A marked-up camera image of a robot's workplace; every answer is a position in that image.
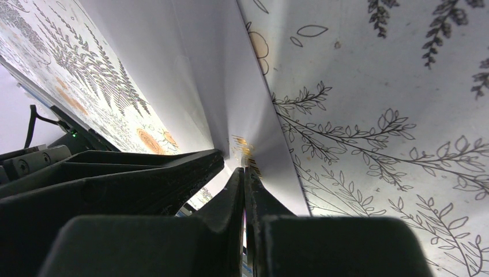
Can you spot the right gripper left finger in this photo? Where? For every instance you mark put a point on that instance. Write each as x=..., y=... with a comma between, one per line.
x=207, y=243

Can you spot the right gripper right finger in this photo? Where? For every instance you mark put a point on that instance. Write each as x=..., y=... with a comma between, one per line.
x=280, y=243

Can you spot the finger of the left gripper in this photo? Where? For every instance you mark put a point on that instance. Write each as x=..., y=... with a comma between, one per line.
x=31, y=221
x=94, y=164

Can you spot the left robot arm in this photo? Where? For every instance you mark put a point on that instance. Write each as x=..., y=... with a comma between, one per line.
x=75, y=141

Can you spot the floral table cloth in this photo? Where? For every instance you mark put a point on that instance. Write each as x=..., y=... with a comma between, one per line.
x=383, y=104

